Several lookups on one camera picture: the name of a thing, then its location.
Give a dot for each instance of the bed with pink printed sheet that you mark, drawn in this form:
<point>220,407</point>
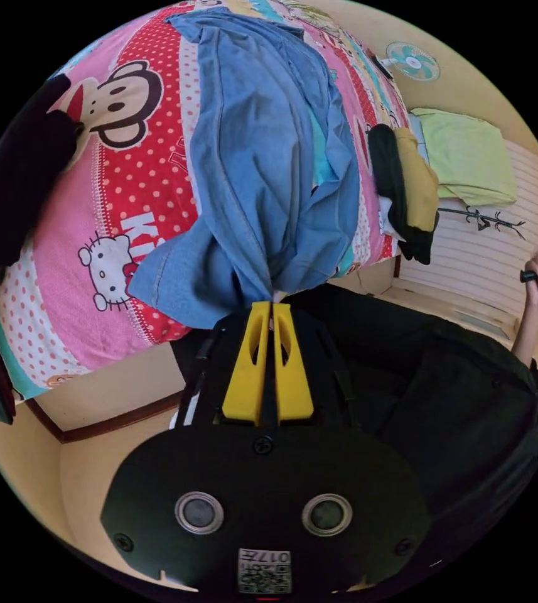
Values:
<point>146,188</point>

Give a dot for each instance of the light blue jeans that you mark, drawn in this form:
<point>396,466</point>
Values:
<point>259,155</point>

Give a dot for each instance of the pile of clothes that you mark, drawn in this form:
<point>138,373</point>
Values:
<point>403,188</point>

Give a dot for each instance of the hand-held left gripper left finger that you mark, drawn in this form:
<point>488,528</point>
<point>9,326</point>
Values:
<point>245,386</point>

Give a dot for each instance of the person's right forearm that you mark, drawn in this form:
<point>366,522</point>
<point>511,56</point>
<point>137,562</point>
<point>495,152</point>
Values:
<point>530,325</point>

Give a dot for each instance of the teal wall fan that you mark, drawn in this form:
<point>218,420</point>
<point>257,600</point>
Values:
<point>412,61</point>

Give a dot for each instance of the person's body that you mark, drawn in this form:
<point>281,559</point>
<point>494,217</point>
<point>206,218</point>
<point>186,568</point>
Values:
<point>438,391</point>

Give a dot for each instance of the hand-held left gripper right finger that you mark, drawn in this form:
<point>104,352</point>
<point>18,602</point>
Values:
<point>294,386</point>

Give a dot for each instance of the black garment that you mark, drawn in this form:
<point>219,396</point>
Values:
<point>9,198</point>

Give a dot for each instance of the light green pillow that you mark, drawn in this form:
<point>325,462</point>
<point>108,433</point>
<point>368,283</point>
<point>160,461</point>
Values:
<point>471,155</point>

